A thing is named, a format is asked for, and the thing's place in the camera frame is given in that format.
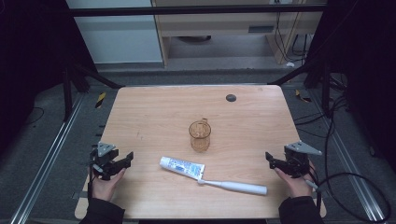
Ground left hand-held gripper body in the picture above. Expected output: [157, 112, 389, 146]
[89, 141, 120, 182]

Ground black horizontal frame bar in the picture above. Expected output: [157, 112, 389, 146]
[66, 4, 329, 18]

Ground black floor cables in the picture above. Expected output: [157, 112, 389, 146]
[293, 73, 349, 139]

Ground black cables under desk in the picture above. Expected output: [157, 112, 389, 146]
[273, 11, 312, 63]

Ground white electric toothbrush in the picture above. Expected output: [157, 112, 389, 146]
[197, 178, 269, 196]

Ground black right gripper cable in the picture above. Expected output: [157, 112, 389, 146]
[304, 161, 392, 224]

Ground black metal stand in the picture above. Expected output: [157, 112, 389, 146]
[61, 61, 126, 123]
[266, 55, 332, 119]

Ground white and blue toothpaste tube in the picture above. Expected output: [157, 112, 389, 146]
[159, 155, 206, 182]

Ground person's left hand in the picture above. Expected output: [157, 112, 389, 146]
[91, 167, 127, 203]

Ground person's right hand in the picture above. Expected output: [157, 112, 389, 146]
[274, 160, 317, 200]

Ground white cabinet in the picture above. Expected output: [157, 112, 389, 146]
[64, 0, 164, 65]

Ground yellow and black floor tape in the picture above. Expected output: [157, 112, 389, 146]
[294, 89, 313, 104]
[94, 91, 107, 109]

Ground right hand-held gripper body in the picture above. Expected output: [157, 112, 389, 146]
[283, 140, 323, 179]

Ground amber transparent cup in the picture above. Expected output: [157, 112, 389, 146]
[188, 118, 212, 153]

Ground aluminium floor rail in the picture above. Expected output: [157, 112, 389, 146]
[8, 92, 86, 224]
[309, 90, 388, 223]

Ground light wooden desk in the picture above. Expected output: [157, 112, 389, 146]
[150, 0, 329, 67]

